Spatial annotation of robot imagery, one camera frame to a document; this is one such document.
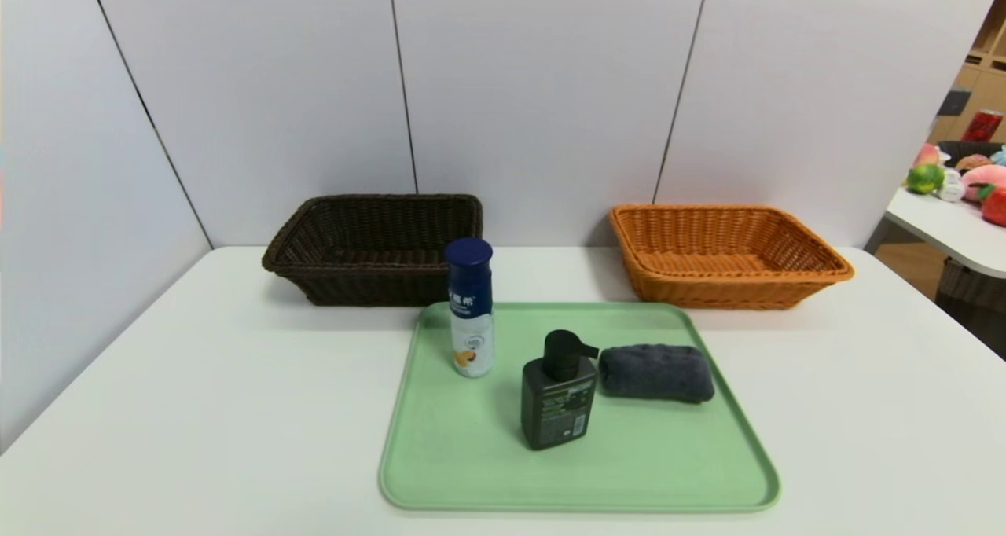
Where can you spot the white bottle with blue cap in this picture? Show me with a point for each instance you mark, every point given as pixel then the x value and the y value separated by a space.
pixel 470 300

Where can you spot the black pump dispenser bottle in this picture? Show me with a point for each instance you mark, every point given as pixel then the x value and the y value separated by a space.
pixel 554 410

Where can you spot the dark grey towel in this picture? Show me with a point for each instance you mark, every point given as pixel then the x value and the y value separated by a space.
pixel 656 372

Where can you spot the dark brown wicker basket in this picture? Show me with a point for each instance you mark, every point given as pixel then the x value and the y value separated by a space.
pixel 369 284

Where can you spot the orange wicker basket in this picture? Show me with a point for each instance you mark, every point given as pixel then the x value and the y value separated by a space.
pixel 707 292

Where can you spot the dark woven storage basket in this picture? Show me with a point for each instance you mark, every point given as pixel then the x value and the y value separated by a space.
pixel 971 284

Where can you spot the black shallow basket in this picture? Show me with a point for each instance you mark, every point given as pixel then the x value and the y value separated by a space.
pixel 963 148

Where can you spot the light green plastic tray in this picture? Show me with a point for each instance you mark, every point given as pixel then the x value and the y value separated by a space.
pixel 566 473

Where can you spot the green plush toy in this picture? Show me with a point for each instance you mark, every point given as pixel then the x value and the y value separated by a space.
pixel 924 178

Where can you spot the small pink plush peach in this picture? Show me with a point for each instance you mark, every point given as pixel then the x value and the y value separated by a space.
pixel 927 156

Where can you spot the white side table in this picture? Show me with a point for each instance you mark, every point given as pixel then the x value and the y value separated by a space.
pixel 943 225

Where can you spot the small white toy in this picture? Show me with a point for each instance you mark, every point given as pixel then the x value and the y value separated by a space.
pixel 952 186

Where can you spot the dark grey square object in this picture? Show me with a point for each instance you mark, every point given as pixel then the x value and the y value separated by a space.
pixel 954 102

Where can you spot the brown plush toy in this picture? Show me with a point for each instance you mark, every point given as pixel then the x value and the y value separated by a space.
pixel 974 162

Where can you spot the large pink plush toy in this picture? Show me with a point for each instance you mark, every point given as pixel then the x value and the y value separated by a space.
pixel 987 178

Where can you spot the red plush toy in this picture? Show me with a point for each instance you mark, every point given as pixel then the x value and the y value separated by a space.
pixel 996 206

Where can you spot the red drink can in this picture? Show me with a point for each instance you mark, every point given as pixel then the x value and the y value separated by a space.
pixel 982 126

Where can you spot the light blue plush toy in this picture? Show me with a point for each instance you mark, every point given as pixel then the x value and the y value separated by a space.
pixel 1000 157

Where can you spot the wooden shelf unit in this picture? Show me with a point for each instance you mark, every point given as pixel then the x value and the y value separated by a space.
pixel 986 80

